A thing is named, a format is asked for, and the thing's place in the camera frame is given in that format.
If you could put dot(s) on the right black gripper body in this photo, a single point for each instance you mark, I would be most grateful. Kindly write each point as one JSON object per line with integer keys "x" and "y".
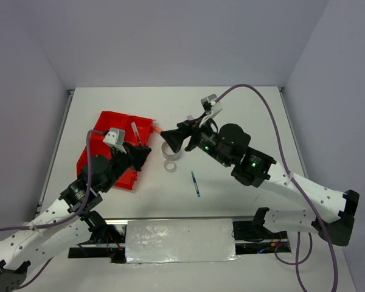
{"x": 203, "y": 137}

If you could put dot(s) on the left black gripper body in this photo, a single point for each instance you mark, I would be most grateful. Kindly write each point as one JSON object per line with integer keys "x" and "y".
{"x": 121, "y": 162}

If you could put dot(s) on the red pen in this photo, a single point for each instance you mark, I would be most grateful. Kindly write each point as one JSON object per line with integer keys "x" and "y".
{"x": 136, "y": 133}

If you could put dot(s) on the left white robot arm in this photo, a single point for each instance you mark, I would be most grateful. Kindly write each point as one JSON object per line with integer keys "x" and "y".
{"x": 70, "y": 220}

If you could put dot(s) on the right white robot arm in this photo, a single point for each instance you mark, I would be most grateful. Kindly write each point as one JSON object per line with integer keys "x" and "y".
{"x": 326, "y": 212}

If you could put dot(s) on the large clear tape roll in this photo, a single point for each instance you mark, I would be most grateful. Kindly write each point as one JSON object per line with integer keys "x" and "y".
{"x": 168, "y": 153}

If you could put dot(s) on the orange capped highlighter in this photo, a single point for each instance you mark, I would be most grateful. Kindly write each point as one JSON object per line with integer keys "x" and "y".
{"x": 158, "y": 130}

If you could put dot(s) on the small clear tape roll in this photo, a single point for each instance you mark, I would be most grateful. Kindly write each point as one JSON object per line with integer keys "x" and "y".
{"x": 169, "y": 166}

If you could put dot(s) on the blue crayon pen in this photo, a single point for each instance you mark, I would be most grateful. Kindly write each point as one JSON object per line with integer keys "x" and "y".
{"x": 195, "y": 184}

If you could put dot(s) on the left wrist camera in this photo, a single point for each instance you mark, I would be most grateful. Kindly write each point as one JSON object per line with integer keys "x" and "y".
{"x": 115, "y": 139}

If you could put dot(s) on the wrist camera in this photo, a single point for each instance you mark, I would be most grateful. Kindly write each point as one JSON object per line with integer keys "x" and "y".
{"x": 211, "y": 108}
{"x": 115, "y": 139}

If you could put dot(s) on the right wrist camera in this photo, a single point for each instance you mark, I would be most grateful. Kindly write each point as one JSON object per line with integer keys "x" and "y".
{"x": 211, "y": 108}

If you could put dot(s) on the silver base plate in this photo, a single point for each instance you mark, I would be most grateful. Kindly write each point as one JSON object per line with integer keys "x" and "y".
{"x": 180, "y": 241}

